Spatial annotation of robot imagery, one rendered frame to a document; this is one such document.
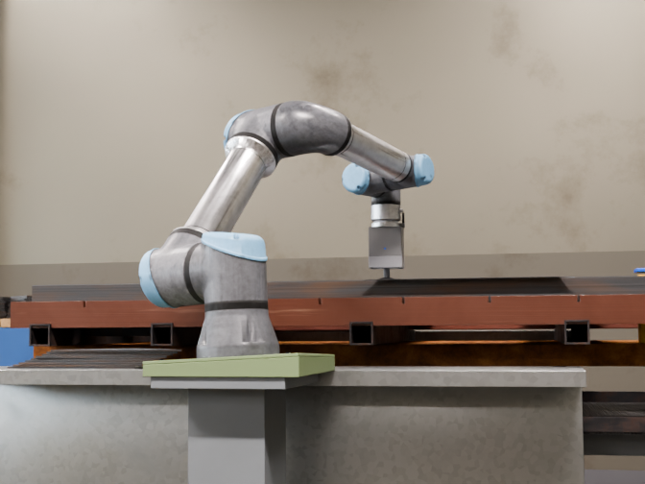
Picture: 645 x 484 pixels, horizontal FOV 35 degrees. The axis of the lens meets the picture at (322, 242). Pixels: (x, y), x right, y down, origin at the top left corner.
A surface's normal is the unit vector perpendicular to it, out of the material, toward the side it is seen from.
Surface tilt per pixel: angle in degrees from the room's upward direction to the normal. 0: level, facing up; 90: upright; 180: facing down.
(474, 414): 90
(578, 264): 90
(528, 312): 90
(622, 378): 90
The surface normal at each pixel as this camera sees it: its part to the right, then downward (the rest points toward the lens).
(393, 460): -0.19, -0.08
